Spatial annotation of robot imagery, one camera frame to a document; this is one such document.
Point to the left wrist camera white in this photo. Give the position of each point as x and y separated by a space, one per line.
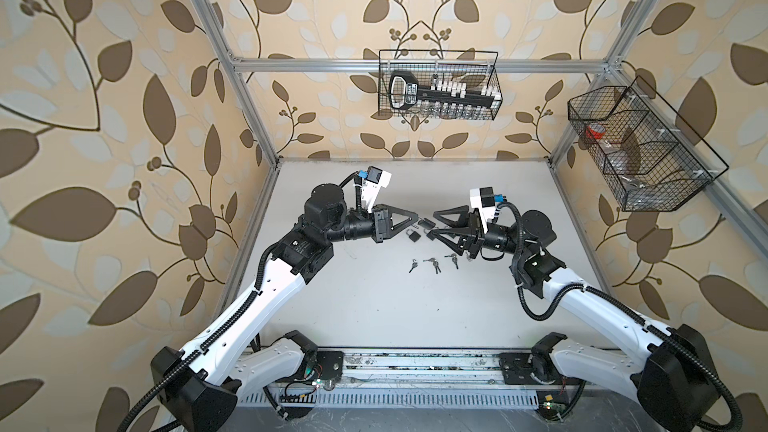
372 181

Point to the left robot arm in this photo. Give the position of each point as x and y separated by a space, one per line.
258 306

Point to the small key pair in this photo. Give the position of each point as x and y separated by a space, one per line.
454 259

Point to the black socket set holder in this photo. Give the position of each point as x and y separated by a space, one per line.
405 91

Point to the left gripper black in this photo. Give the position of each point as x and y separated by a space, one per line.
380 222

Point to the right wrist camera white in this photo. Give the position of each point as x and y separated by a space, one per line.
486 202

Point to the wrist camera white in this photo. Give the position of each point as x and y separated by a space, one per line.
486 202
372 181

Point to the black padlock with keys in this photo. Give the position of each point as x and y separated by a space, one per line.
426 224

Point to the side wire basket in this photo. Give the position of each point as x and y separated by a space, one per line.
650 137

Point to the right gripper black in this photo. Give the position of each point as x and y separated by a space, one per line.
464 244

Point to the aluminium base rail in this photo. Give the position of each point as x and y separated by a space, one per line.
289 377

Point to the back wire basket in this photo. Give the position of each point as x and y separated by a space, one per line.
475 68

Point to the clear plastic bag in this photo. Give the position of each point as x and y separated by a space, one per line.
641 193

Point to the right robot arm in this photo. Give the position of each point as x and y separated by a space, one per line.
668 371

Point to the red capped item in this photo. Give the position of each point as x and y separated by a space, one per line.
595 131

